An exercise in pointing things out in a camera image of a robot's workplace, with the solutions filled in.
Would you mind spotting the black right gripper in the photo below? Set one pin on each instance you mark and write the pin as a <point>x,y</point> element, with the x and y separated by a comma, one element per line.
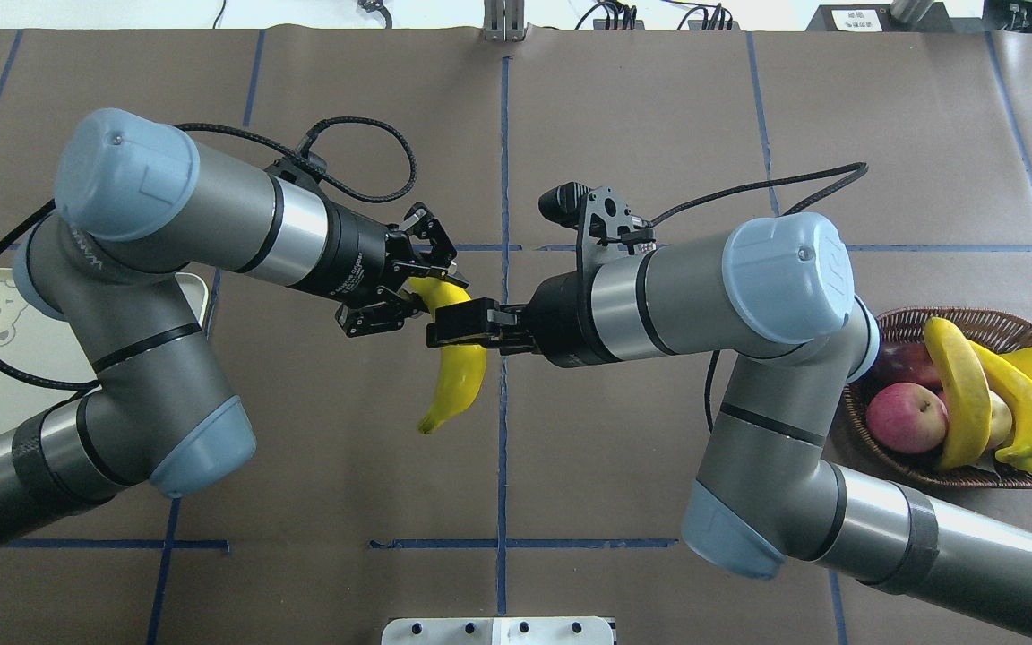
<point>559,320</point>

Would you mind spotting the aluminium frame post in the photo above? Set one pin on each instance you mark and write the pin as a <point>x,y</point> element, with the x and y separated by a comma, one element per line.
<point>504,21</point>

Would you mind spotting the pink red apple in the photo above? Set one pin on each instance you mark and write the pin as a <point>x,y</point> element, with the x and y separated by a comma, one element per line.
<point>907,418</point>

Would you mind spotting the white bear tray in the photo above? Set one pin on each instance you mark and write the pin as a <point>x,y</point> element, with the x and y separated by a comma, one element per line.
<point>34,343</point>

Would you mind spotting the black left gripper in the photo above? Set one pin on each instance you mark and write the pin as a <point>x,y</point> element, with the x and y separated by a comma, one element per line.
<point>350,253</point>

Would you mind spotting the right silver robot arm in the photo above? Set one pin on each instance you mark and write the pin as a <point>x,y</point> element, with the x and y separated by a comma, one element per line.
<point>780,293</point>

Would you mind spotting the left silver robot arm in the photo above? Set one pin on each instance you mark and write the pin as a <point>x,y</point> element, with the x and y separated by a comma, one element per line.
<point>134,202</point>

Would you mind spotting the woven wicker basket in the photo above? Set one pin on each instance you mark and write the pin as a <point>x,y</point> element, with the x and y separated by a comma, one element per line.
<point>998,331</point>

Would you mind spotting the black label box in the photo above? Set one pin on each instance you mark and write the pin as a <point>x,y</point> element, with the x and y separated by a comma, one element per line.
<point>855,18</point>

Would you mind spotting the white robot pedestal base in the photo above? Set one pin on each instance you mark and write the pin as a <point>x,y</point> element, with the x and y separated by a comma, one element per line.
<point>582,629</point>

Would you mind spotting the dark red apple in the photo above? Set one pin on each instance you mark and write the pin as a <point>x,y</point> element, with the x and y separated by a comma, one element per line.
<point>905,362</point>

